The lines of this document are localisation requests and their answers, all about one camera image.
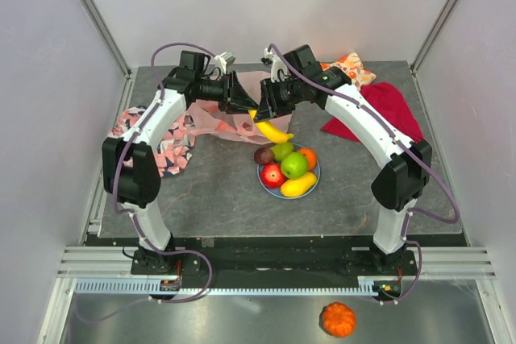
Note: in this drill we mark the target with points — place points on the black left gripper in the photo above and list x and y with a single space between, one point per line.
231 90

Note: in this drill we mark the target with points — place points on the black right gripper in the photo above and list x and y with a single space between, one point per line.
264 111

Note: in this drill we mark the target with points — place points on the yellow fake banana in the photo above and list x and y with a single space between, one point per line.
269 131

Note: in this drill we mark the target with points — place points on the pink translucent plastic bag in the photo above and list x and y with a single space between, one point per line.
204 118

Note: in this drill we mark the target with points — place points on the green fake pear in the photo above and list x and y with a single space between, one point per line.
281 151

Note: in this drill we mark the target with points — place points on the dark purple fake fruit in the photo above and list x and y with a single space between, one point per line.
263 156

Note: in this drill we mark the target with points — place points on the green fake apple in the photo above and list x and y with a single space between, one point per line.
294 166

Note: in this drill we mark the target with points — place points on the red fake apple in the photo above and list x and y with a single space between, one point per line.
271 176

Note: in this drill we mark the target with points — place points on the orange fake orange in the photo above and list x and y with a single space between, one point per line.
310 156

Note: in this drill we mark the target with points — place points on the yellow fake mango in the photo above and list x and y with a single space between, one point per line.
298 187

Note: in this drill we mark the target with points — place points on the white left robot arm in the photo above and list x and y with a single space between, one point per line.
129 167

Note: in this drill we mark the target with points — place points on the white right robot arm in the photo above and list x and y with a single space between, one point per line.
297 77

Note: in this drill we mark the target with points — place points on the orange fake pumpkin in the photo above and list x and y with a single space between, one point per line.
338 320

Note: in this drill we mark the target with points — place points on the blue plate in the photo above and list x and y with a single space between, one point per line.
276 192

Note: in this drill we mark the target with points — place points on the pink navy patterned cloth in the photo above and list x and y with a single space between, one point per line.
172 154

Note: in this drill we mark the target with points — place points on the yellow floral cloth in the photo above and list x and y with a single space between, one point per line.
353 67

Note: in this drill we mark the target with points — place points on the red cloth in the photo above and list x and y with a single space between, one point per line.
390 103

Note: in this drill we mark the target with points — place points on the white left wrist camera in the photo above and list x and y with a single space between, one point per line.
223 61

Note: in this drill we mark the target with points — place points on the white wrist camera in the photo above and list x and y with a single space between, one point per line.
278 69
223 61

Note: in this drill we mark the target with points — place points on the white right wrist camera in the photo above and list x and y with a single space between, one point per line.
278 69

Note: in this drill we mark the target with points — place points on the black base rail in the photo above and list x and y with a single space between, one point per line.
342 255

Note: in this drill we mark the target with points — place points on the left aluminium frame post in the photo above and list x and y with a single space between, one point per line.
103 30

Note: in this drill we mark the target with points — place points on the aluminium frame post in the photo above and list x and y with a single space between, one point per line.
433 34
103 30

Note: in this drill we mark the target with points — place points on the white slotted cable duct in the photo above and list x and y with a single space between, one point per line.
157 287

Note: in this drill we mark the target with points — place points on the right aluminium frame post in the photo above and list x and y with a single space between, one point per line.
433 34

